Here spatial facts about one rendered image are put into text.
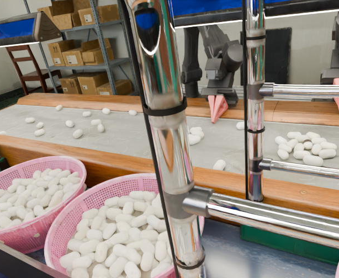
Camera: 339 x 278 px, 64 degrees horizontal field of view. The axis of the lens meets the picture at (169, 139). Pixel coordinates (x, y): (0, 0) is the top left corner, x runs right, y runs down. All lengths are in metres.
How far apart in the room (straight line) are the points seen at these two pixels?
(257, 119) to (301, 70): 2.38
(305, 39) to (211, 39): 1.87
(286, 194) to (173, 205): 0.34
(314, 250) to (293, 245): 0.03
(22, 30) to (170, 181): 0.76
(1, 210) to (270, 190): 0.56
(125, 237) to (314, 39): 2.45
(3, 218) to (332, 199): 0.61
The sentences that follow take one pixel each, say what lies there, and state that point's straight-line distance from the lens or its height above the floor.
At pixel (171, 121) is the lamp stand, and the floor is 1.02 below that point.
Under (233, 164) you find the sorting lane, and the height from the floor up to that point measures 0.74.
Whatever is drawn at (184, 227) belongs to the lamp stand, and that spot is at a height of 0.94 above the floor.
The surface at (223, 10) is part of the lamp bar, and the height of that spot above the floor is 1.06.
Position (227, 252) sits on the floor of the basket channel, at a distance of 0.53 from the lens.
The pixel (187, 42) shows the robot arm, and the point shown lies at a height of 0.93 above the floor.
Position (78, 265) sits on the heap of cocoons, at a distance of 0.49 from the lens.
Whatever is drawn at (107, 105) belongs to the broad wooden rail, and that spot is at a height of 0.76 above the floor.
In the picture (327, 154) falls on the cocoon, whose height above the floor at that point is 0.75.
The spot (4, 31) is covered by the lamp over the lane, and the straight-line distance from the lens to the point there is 0.96.
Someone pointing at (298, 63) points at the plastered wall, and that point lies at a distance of 2.76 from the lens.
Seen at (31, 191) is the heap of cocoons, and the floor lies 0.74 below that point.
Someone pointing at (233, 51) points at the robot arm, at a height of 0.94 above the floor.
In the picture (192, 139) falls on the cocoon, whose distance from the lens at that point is 0.71.
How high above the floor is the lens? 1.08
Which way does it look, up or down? 27 degrees down
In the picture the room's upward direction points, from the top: 9 degrees counter-clockwise
